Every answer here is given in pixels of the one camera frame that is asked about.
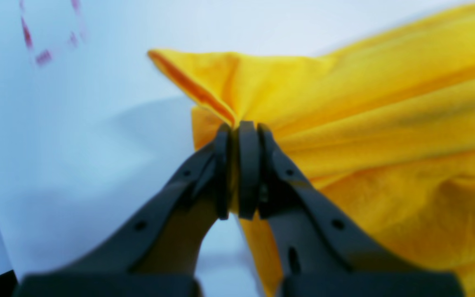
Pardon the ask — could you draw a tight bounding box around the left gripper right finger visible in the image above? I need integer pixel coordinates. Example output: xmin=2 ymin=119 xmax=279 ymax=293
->
xmin=235 ymin=121 xmax=464 ymax=297

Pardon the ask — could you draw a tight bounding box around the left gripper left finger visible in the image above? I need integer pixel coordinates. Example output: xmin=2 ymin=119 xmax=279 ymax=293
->
xmin=15 ymin=124 xmax=232 ymax=297

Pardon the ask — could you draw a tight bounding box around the yellow Smile T-shirt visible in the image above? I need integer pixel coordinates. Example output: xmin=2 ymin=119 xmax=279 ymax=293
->
xmin=148 ymin=4 xmax=475 ymax=297

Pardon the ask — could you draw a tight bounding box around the red tape rectangle marking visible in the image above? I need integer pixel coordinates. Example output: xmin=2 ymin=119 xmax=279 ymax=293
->
xmin=18 ymin=0 xmax=88 ymax=68

